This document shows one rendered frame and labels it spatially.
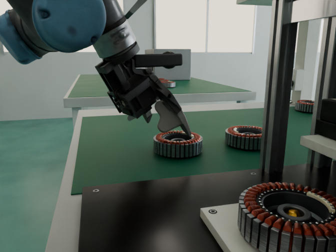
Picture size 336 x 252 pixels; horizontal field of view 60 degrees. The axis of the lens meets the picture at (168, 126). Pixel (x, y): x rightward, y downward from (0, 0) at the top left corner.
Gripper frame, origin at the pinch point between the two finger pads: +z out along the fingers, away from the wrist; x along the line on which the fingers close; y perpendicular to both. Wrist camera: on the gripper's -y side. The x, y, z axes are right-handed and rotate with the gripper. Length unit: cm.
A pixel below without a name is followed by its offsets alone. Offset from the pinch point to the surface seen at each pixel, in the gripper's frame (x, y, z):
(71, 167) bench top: -5.6, 20.9, -4.8
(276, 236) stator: 36.9, 14.6, -8.3
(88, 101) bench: -96, -14, 17
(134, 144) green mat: -10.8, 5.4, 3.9
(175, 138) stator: -2.7, -1.3, 5.2
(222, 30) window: -299, -324, 126
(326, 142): 36.6, 3.9, -10.3
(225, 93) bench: -65, -76, 51
